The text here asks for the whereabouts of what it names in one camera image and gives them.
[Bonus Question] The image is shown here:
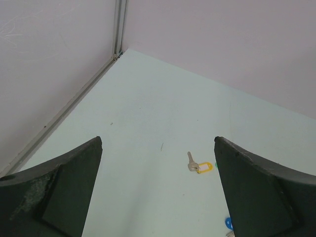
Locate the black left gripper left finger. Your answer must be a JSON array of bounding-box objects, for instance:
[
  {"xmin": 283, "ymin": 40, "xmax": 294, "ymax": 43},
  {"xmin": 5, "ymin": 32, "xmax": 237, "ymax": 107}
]
[{"xmin": 0, "ymin": 136, "xmax": 102, "ymax": 237}]

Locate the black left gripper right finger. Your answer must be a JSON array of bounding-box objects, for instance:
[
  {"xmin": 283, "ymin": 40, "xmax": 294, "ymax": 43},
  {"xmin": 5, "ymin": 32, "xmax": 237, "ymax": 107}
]
[{"xmin": 214, "ymin": 137, "xmax": 316, "ymax": 237}]

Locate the blue tag key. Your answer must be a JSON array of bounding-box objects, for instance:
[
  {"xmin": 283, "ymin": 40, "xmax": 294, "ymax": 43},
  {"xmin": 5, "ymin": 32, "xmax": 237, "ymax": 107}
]
[{"xmin": 225, "ymin": 217, "xmax": 234, "ymax": 231}]

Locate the black tag key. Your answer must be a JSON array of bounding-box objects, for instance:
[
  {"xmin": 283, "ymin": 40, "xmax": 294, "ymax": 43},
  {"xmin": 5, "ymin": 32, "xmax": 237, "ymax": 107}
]
[{"xmin": 226, "ymin": 231, "xmax": 235, "ymax": 237}]

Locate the orange tag key on table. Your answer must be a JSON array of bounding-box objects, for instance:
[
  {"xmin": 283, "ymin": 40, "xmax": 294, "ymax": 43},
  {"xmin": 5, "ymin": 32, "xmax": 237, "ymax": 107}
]
[{"xmin": 187, "ymin": 152, "xmax": 213, "ymax": 174}]

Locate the left aluminium side rail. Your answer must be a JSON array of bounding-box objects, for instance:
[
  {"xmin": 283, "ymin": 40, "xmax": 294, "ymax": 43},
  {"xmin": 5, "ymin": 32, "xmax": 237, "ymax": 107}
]
[{"xmin": 0, "ymin": 51, "xmax": 123, "ymax": 177}]

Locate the left aluminium frame post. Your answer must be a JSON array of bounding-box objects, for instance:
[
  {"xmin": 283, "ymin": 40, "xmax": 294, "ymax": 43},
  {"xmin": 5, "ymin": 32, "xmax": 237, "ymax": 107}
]
[{"xmin": 113, "ymin": 0, "xmax": 128, "ymax": 60}]

